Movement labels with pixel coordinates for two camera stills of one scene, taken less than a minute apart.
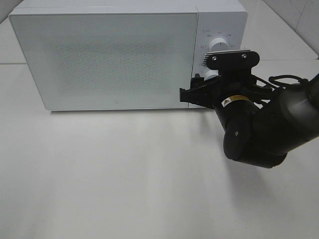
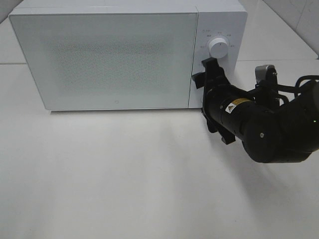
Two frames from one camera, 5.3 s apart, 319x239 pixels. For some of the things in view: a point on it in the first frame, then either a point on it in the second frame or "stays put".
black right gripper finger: (198, 81) → (215, 75)
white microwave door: (109, 60) stays put
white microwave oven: (124, 54) stays put
